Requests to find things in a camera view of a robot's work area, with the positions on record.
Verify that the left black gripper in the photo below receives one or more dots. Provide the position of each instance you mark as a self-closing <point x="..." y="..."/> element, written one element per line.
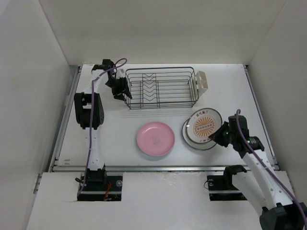
<point x="123" y="91"/>

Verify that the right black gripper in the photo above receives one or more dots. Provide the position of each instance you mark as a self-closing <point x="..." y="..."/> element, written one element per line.
<point x="216" y="136"/>

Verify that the orange sunburst ceramic plate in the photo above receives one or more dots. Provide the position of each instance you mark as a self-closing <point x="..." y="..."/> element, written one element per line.
<point x="202" y="124"/>

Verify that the grey wire dish rack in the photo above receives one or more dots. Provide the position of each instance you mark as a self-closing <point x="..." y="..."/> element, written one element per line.
<point x="163" y="87"/>

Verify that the patterned ceramic plate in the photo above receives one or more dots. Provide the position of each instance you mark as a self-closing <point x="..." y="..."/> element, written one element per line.
<point x="195" y="146"/>

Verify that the pink plastic plate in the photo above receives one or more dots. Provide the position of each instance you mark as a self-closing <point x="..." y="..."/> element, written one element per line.
<point x="155" y="139"/>

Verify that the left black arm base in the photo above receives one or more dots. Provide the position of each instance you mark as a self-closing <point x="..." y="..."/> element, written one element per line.
<point x="108" y="189"/>

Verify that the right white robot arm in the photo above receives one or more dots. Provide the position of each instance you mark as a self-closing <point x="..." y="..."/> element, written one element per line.
<point x="276" y="206"/>

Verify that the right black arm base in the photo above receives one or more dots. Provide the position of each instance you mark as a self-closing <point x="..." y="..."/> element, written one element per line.
<point x="220" y="191"/>

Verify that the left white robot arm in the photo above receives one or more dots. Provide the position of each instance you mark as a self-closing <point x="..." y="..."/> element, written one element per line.
<point x="90" y="113"/>

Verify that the white plastic cutlery holder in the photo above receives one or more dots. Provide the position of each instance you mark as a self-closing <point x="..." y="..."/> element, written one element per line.
<point x="200" y="83"/>

